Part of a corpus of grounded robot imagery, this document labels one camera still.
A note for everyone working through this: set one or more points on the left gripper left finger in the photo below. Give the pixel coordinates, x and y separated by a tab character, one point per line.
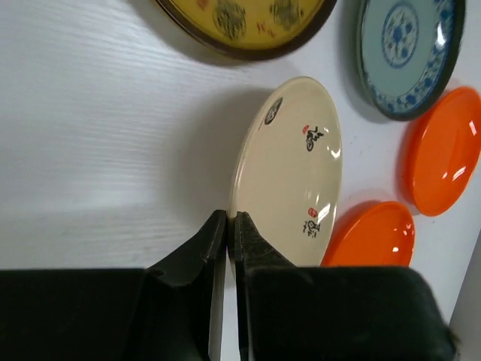
169	311

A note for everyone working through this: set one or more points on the cream plate with motifs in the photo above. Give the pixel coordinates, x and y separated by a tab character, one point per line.
289	170

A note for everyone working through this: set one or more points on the orange plate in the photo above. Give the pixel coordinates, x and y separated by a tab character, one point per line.
373	234
440	151

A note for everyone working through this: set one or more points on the yellow patterned plate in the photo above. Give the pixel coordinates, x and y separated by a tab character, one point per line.
250	30

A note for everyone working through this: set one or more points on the blue white patterned plate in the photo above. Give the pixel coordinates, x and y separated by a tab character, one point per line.
407	51

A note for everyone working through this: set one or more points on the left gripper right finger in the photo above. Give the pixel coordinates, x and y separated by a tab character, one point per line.
285	312

